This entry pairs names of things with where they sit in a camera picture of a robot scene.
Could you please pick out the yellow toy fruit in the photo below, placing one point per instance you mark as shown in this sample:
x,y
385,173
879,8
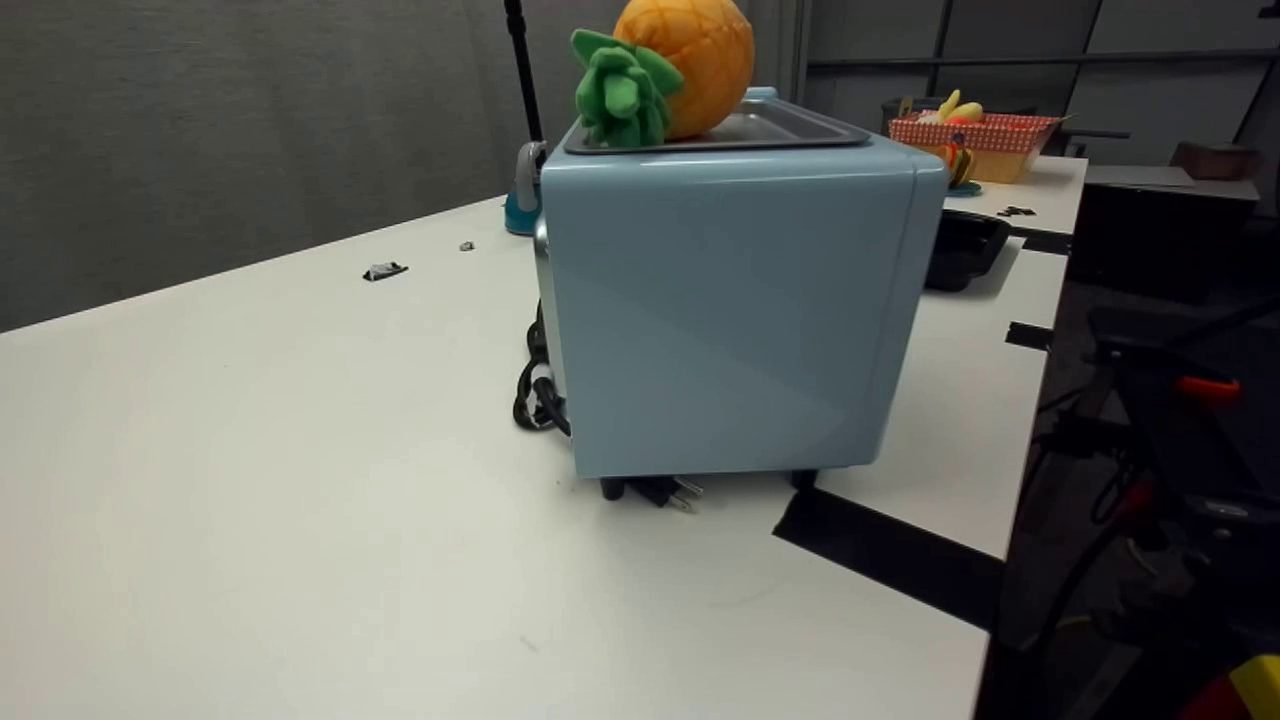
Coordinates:
x,y
955,105

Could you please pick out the small black tape piece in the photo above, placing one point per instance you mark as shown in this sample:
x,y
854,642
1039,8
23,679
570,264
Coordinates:
x,y
1031,335

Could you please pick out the light blue toaster oven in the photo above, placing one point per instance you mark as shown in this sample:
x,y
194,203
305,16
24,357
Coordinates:
x,y
732,304

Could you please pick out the dark brown bowl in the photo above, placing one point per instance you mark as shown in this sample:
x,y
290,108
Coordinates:
x,y
1218,162

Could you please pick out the black stand pole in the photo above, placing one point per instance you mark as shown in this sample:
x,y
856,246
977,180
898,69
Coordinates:
x,y
521,66

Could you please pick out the orange plush carrot toy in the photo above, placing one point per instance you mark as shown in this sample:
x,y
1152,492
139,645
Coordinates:
x,y
686,66

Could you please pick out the long black tape strip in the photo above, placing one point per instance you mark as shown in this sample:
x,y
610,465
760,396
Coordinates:
x,y
892,539

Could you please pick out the red basket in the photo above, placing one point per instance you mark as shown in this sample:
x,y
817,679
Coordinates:
x,y
983,146

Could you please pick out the small grey metal object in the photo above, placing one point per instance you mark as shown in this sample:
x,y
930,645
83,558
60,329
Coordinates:
x,y
385,271

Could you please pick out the black ribbed tray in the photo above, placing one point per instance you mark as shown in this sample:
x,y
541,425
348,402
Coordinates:
x,y
960,249

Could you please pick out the yellow and red object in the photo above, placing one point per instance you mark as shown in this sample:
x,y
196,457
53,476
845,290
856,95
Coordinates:
x,y
1240,685

